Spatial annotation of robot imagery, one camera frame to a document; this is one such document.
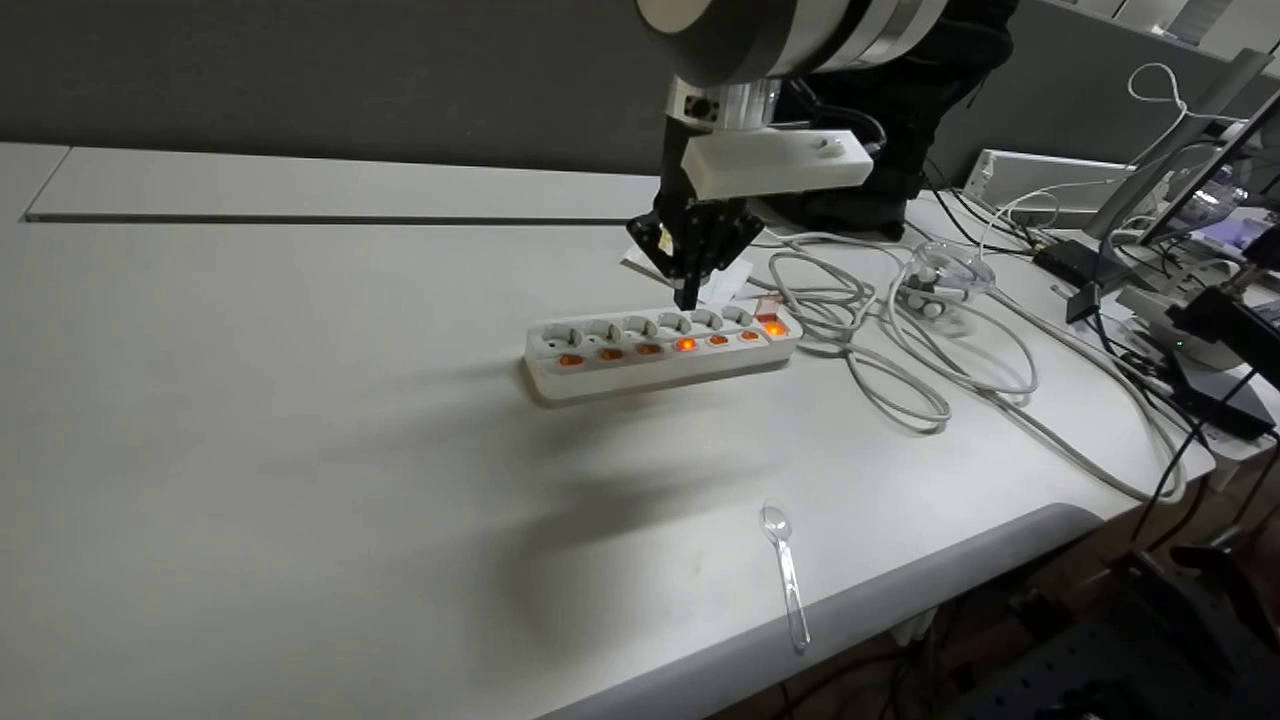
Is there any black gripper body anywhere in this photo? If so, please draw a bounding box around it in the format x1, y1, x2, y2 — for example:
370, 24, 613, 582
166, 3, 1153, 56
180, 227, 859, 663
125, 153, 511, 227
653, 172, 774, 254

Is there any white multi-socket power strip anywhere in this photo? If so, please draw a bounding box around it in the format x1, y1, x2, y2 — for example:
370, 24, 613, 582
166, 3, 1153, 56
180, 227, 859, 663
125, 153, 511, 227
520, 299, 808, 407

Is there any clear plastic wrapper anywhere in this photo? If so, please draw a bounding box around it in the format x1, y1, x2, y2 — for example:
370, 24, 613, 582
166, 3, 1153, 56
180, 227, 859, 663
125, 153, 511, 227
891, 245, 1002, 325

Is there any black fabric cover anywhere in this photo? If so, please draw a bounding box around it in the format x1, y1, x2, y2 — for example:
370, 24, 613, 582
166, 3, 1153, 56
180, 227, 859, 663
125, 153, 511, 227
777, 0, 1026, 245

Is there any black power adapter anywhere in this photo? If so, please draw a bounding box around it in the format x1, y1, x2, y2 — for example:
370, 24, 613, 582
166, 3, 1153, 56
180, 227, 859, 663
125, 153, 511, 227
1033, 236, 1142, 292

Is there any grey desk partition panel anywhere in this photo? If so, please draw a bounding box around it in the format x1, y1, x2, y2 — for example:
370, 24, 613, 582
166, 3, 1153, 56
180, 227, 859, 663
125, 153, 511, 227
0, 0, 1280, 193

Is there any open laptop computer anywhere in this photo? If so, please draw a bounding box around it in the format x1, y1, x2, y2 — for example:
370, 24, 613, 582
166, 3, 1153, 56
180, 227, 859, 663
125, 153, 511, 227
1133, 89, 1280, 271

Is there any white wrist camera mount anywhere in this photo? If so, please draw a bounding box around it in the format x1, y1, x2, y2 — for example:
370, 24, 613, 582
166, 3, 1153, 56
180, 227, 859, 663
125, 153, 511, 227
678, 119, 881, 209

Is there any white power cable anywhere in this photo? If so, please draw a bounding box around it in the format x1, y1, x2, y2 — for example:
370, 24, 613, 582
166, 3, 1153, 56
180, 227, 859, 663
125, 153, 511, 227
750, 227, 1193, 508

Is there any black cable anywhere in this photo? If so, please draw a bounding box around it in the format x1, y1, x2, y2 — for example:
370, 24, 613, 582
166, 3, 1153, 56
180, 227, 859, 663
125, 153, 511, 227
1084, 297, 1280, 553

